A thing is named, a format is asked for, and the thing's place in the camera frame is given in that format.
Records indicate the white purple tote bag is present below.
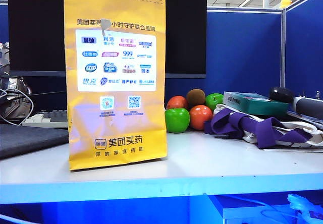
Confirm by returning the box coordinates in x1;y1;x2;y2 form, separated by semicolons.
203;103;323;149

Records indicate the yellow paper bag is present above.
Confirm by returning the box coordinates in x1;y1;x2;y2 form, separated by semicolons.
63;0;169;172

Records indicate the pale blue cable bundle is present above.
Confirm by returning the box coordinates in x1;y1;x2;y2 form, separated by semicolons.
259;193;323;224

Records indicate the brown kiwi fruit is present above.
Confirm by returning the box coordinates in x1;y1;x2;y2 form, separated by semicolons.
186;88;206;108

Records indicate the dark grey fabric pad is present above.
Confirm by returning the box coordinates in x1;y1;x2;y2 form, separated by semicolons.
0;124;70;159

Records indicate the grey white handheld device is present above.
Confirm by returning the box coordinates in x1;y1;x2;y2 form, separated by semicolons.
292;96;323;121

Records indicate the orange plastic fruit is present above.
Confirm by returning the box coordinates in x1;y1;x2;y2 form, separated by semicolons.
189;104;214;131
166;95;189;110

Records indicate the black computer mouse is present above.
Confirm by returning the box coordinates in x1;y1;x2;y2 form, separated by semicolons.
268;86;295;104

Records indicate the green white medicine box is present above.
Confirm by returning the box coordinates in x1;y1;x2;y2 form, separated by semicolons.
223;91;290;116

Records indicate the white grey keyboard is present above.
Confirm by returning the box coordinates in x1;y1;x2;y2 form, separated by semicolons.
22;109;69;129

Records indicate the grey mechanical device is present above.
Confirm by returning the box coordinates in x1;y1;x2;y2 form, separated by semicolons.
0;76;33;119

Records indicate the green plastic apple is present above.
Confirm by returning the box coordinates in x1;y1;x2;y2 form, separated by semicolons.
204;93;225;113
165;107;190;134

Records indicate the white cable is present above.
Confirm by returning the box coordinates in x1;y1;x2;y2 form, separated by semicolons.
0;87;35;126

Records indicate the blue office partition panel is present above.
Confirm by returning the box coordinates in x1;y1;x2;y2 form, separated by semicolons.
282;0;323;101
206;7;283;101

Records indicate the black flat item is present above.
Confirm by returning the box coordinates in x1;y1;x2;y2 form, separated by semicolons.
286;110;323;131

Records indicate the black computer monitor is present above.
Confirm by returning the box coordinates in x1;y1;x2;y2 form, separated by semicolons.
7;0;207;80

